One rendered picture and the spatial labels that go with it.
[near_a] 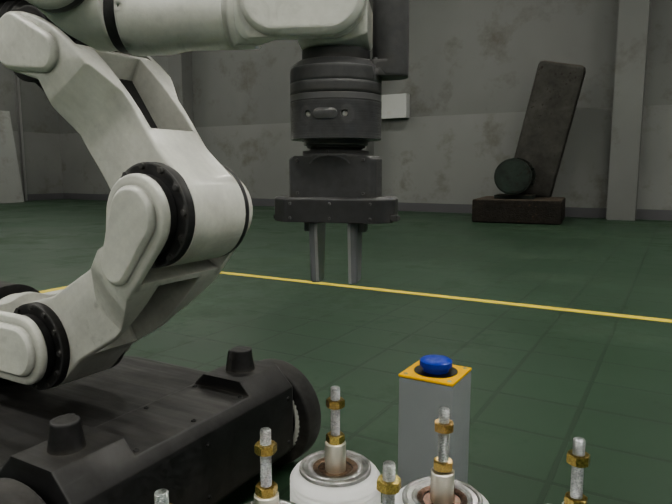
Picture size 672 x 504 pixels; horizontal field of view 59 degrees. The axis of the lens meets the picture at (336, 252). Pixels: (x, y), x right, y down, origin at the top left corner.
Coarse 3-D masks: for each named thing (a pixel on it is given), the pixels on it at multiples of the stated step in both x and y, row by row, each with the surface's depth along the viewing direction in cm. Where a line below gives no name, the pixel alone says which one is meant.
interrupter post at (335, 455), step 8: (328, 448) 62; (336, 448) 61; (344, 448) 62; (328, 456) 62; (336, 456) 61; (344, 456) 62; (328, 464) 62; (336, 464) 62; (344, 464) 62; (328, 472) 62; (336, 472) 62
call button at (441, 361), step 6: (420, 360) 74; (426, 360) 74; (432, 360) 73; (438, 360) 73; (444, 360) 74; (450, 360) 74; (426, 366) 73; (432, 366) 72; (438, 366) 72; (444, 366) 72; (450, 366) 73; (426, 372) 74; (432, 372) 73; (438, 372) 73; (444, 372) 73
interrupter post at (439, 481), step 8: (432, 472) 56; (448, 472) 56; (432, 480) 56; (440, 480) 55; (448, 480) 55; (432, 488) 56; (440, 488) 56; (448, 488) 56; (432, 496) 56; (440, 496) 56; (448, 496) 56
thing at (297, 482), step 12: (372, 468) 63; (300, 480) 61; (372, 480) 61; (300, 492) 60; (312, 492) 59; (324, 492) 59; (336, 492) 59; (348, 492) 59; (360, 492) 59; (372, 492) 60
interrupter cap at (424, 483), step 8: (416, 480) 60; (424, 480) 60; (456, 480) 60; (408, 488) 58; (416, 488) 58; (424, 488) 58; (456, 488) 58; (464, 488) 58; (472, 488) 58; (408, 496) 57; (416, 496) 57; (424, 496) 57; (456, 496) 57; (464, 496) 57; (472, 496) 57; (480, 496) 57
